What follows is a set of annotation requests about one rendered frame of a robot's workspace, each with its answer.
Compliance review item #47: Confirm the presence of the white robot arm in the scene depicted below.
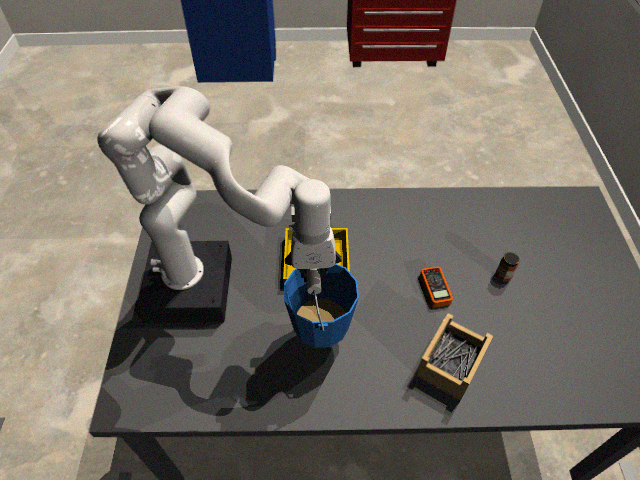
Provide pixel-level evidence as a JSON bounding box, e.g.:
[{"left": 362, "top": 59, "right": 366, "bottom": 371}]
[{"left": 97, "top": 87, "right": 331, "bottom": 290}]

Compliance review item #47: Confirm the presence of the wooden crate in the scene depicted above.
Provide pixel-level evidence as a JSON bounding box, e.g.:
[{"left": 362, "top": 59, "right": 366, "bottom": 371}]
[{"left": 416, "top": 313, "right": 493, "bottom": 401}]

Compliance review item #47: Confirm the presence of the small dark brown jar with black lid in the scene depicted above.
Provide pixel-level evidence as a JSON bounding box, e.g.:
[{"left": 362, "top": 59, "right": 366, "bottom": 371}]
[{"left": 496, "top": 252, "right": 519, "bottom": 281}]

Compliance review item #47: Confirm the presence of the orange digital multimeter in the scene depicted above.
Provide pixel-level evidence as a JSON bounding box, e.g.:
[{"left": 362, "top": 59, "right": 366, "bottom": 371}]
[{"left": 420, "top": 267, "right": 453, "bottom": 308}]

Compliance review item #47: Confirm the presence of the yellow shallow tray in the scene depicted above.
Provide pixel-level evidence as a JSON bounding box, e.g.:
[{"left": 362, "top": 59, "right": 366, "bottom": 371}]
[{"left": 283, "top": 228, "right": 350, "bottom": 283}]

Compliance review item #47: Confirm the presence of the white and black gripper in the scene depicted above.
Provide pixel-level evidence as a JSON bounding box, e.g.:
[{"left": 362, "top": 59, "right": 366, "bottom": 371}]
[{"left": 285, "top": 227, "right": 342, "bottom": 283}]

